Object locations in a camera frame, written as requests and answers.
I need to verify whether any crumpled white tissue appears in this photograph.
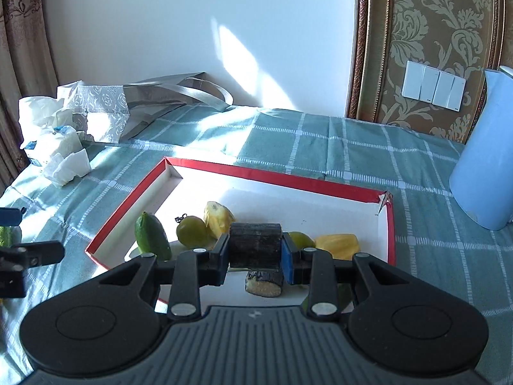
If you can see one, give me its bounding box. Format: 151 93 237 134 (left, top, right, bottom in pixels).
42 148 92 187

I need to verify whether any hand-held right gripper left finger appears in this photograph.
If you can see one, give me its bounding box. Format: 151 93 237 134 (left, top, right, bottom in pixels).
97 235 231 320

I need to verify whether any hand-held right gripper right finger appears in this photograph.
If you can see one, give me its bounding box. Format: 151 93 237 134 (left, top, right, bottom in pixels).
281 236 418 320

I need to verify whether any white tissue pile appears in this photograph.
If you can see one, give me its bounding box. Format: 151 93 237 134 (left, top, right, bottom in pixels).
18 96 87 150

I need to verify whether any ornate brown wall frame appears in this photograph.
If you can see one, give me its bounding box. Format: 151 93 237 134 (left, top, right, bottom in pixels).
345 0 513 146

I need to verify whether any shallow red cardboard box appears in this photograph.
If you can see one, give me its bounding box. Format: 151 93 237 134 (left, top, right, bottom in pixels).
84 157 397 314

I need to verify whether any small green cucumber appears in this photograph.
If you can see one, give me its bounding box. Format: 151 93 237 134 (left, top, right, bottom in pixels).
0 226 21 248

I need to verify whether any blue electric kettle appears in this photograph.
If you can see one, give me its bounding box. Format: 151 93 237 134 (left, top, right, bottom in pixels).
448 66 513 232

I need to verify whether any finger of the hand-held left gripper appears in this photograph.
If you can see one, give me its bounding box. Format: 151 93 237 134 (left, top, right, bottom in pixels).
0 240 66 270
0 207 26 226

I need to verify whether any green tomato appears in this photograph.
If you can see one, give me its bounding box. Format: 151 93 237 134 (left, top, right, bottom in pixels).
176 215 210 248
288 231 315 248

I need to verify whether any blue white tissue pack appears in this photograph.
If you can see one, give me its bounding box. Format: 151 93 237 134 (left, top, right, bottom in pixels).
23 125 81 167

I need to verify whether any green checked tablecloth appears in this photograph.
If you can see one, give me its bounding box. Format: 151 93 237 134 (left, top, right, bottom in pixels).
0 106 513 372

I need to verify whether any brown patterned curtain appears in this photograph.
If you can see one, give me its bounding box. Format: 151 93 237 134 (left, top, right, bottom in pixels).
0 0 59 194

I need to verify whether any yellow peeled fruit piece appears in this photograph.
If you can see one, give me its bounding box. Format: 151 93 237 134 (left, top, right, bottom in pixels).
313 233 360 261
203 201 236 240

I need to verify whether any cut green cucumber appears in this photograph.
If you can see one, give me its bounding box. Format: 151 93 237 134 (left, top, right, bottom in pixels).
302 282 354 314

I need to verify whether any white wall switch panel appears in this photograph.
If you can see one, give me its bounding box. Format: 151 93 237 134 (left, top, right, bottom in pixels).
401 60 467 112

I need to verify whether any silver patterned gift bag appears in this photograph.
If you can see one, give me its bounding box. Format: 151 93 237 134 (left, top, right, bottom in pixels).
58 72 234 144

